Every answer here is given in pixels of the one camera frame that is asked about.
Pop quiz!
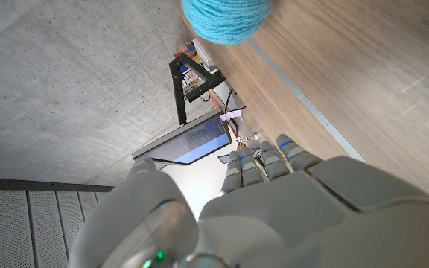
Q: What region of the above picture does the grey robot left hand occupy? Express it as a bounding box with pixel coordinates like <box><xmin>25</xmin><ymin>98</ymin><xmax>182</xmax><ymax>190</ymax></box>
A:
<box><xmin>69</xmin><ymin>133</ymin><xmax>429</xmax><ymax>268</ymax></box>

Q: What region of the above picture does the teal yarn skein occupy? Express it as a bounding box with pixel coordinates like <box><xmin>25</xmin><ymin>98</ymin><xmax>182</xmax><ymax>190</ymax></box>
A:
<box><xmin>180</xmin><ymin>0</ymin><xmax>274</xmax><ymax>45</ymax></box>

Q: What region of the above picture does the white paper tag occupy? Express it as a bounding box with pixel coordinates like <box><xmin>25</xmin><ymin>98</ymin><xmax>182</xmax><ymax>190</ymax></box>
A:
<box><xmin>219</xmin><ymin>109</ymin><xmax>244</xmax><ymax>122</ymax></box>

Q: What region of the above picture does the flat computer monitor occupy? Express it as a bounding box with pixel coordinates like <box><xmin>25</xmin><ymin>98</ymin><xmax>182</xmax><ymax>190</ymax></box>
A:
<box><xmin>131</xmin><ymin>111</ymin><xmax>233</xmax><ymax>165</ymax></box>

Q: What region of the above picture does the flat white box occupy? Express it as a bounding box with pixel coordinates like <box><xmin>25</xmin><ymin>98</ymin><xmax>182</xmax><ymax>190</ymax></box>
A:
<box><xmin>191</xmin><ymin>38</ymin><xmax>219</xmax><ymax>74</ymax></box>

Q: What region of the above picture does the black monitor cable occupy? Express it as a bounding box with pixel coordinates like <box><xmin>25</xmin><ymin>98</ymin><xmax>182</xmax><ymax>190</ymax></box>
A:
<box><xmin>224</xmin><ymin>87</ymin><xmax>247</xmax><ymax>112</ymax></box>

